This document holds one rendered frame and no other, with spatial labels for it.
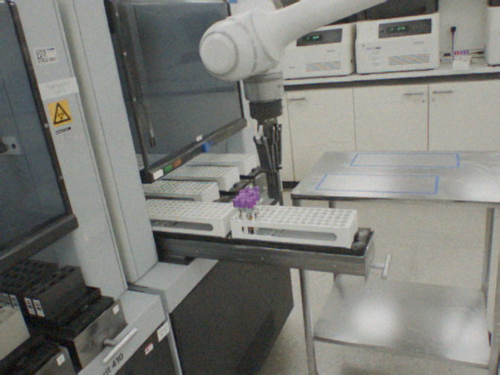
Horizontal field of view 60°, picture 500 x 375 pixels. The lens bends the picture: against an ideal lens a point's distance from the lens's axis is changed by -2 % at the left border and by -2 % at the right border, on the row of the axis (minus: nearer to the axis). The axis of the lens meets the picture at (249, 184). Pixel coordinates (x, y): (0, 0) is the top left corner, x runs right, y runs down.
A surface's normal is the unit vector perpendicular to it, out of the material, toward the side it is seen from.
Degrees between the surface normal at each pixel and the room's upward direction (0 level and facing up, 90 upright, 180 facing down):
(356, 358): 0
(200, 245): 90
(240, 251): 90
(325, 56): 90
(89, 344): 90
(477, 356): 0
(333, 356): 0
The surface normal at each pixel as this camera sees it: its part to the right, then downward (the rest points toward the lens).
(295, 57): -0.43, 0.35
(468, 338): -0.12, -0.94
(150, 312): 0.91, 0.03
